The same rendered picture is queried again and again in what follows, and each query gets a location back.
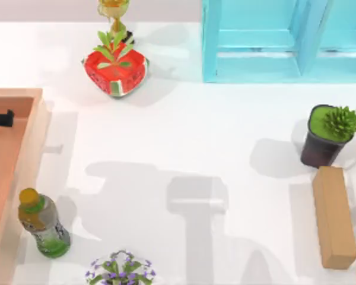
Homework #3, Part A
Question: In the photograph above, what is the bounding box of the red watermelon plant pot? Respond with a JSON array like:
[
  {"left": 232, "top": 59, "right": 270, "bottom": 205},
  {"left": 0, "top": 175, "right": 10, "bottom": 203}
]
[{"left": 81, "top": 30, "right": 151, "bottom": 99}]

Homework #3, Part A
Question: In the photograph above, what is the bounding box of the light blue rack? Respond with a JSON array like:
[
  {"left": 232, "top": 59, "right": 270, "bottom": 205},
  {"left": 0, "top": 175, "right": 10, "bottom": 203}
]
[{"left": 201, "top": 0, "right": 356, "bottom": 84}]

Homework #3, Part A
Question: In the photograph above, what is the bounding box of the purple flower plant pot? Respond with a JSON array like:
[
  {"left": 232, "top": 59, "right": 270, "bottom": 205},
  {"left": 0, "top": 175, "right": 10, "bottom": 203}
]
[{"left": 85, "top": 249, "right": 157, "bottom": 285}]

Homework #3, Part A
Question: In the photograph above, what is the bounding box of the gold trophy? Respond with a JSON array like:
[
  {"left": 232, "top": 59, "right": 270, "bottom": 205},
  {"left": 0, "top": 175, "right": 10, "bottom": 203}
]
[{"left": 97, "top": 0, "right": 135, "bottom": 45}]

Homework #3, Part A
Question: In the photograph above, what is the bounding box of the dark pot with green plant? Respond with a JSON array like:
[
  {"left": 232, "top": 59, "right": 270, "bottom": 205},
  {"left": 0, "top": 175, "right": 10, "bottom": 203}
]
[{"left": 300, "top": 104, "right": 356, "bottom": 169}]

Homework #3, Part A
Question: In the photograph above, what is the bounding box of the green bottle with yellow cap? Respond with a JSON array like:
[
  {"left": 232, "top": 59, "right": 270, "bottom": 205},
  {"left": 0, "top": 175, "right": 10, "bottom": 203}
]
[{"left": 17, "top": 187, "right": 71, "bottom": 259}]

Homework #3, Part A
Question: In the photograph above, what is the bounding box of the shallow salmon-coloured box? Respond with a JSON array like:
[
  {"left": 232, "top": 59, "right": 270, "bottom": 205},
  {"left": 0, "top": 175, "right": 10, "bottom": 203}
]
[{"left": 0, "top": 88, "right": 52, "bottom": 285}]

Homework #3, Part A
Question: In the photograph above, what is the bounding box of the brown cardboard box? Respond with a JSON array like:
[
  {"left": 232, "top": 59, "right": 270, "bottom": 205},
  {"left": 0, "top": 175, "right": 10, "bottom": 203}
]
[{"left": 311, "top": 166, "right": 356, "bottom": 270}]

